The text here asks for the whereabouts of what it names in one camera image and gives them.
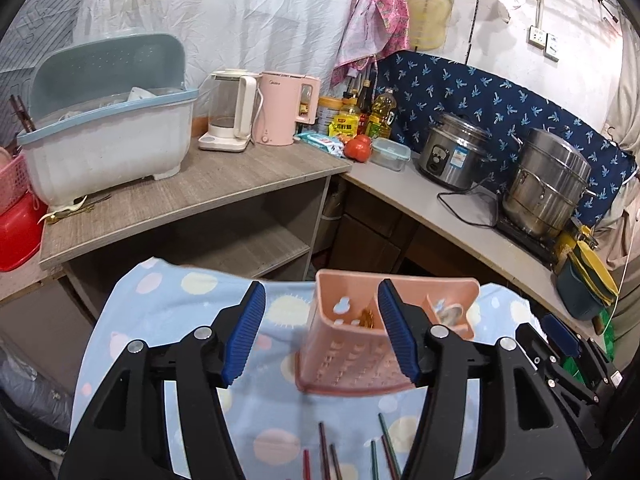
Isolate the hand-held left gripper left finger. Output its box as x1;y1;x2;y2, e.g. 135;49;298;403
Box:
57;280;266;480

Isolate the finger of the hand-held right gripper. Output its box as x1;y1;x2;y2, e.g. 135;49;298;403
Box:
541;312;623;391
515;322;601;406

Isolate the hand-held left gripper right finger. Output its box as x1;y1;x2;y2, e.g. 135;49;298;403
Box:
377;279;588;480

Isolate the pink plastic utensil holder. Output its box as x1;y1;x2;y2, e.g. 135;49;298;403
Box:
294;269;481;395

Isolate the dark blue bucket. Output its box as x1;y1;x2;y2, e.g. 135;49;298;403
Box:
556;255;606;321

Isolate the stack of yellow bowls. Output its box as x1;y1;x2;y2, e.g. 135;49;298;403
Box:
570;237;621;308

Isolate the blue dotted cloth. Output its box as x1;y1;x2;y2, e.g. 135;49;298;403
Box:
70;257;551;480

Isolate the black induction cooker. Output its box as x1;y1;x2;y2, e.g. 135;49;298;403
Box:
492;220;561;266

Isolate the steel steamer pot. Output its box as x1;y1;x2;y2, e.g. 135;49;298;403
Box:
501;127;598;240

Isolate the grey wooden desk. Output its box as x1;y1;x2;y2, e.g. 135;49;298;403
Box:
39;135;353;311

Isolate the clear food container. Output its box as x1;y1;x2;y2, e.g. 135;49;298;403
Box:
370;137;412;172

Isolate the steel rice cooker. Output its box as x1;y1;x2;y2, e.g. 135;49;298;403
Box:
416;111;493;192

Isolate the red tomato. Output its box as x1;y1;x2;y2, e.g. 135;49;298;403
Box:
344;135;373;162

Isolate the wet wipes packet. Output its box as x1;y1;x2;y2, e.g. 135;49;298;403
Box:
295;130;346;157

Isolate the yellow seasoning bottle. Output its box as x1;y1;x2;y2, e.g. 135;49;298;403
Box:
340;99;362;138

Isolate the gold metal utensil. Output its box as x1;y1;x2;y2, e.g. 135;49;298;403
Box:
45;192;113;223

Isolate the grey plastic bag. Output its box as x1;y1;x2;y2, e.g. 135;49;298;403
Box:
0;345;76;436

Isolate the cooking oil bottle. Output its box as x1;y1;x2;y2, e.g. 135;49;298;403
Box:
369;87;398;140

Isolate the pink electric kettle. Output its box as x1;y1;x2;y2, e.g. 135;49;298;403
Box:
251;71;321;147

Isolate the yellow tin can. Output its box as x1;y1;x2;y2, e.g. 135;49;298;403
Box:
317;96;346;137

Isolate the white glass kettle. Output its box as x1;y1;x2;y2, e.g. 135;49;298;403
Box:
198;69;261;152

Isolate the beige curtain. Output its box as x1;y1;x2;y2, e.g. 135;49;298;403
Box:
605;25;640;361

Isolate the blue dish drainer box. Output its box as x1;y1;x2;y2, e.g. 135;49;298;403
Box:
16;34;200;207

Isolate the red plastic basin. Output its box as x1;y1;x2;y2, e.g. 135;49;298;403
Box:
0;205;48;272

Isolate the navy printed cloth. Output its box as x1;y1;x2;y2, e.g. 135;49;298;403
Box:
375;50;638;228

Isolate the pink plastic basket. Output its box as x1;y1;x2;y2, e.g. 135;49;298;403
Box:
0;152;32;216

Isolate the pink floral apron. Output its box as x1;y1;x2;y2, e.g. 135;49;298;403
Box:
330;0;408;92

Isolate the yellow plastic board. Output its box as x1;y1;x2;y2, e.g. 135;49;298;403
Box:
405;0;453;52

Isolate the bundle of dark chopsticks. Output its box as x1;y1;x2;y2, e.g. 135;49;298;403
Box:
9;94;36;133

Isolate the white sheet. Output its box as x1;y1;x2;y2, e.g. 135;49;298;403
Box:
70;0;373;126

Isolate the grey patterned sheet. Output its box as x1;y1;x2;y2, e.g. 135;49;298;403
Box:
0;0;81;146

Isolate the black power cable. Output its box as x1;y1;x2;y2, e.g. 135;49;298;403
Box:
437;172;506;228

